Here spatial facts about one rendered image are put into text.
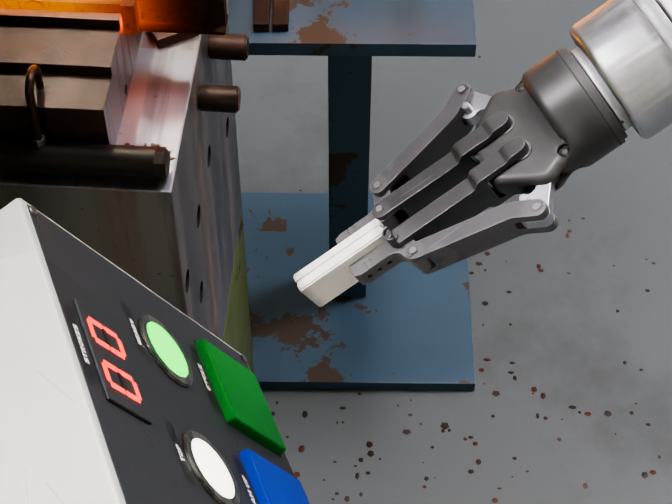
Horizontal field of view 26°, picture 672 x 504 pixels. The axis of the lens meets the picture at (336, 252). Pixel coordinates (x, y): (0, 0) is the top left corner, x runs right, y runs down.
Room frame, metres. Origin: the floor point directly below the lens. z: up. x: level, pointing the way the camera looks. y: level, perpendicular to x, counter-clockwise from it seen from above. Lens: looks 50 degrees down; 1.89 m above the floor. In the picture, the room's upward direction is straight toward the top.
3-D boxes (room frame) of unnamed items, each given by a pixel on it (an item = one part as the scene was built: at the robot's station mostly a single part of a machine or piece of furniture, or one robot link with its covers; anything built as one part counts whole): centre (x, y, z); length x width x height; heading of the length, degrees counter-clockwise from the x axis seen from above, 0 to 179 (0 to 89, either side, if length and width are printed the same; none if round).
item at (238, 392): (0.60, 0.07, 1.01); 0.07 x 0.05 x 0.07; 21
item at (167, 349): (0.58, 0.11, 1.09); 0.05 x 0.03 x 0.04; 176
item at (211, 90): (1.05, 0.12, 0.87); 0.04 x 0.03 x 0.03; 86
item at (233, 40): (1.13, 0.11, 0.87); 0.04 x 0.03 x 0.03; 86
